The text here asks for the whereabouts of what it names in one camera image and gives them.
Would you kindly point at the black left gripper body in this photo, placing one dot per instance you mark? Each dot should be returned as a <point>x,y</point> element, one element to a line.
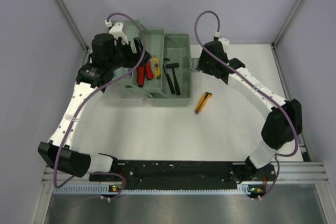
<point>123,56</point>

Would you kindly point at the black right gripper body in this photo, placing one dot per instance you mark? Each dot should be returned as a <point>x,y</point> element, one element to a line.
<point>203,65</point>

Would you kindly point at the yellow black utility knife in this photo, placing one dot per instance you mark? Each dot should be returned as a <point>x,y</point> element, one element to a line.
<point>202,102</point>

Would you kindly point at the red utility knife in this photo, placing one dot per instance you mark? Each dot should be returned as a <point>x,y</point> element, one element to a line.
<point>149,72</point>
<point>140,76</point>

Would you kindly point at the black hammer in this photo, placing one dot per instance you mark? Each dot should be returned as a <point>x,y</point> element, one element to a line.
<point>173,66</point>
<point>171,86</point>

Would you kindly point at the green translucent tool box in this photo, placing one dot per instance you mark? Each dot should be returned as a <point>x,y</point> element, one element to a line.
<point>175,47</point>

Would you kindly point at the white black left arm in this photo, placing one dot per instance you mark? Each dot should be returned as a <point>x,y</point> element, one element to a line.
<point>61,151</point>

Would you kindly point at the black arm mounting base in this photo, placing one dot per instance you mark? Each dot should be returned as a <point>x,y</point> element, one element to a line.
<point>135,172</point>

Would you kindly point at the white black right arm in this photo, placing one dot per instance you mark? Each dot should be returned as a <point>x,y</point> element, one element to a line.
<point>283,118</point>

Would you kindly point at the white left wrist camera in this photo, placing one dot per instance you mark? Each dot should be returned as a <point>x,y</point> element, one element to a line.
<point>118,30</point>

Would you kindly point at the aluminium frame post left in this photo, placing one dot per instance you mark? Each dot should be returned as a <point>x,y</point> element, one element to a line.
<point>71,24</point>

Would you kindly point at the aluminium frame post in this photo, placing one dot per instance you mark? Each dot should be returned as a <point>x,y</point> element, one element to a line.
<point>71,24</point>
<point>288,22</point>

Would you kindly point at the aluminium front rail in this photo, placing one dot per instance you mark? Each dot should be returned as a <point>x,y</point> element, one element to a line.
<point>290,172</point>

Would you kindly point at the aluminium frame post right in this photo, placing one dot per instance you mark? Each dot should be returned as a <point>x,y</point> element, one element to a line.
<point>288,22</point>

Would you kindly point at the grey slotted cable duct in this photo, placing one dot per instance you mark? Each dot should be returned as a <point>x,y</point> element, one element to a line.
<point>197,188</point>

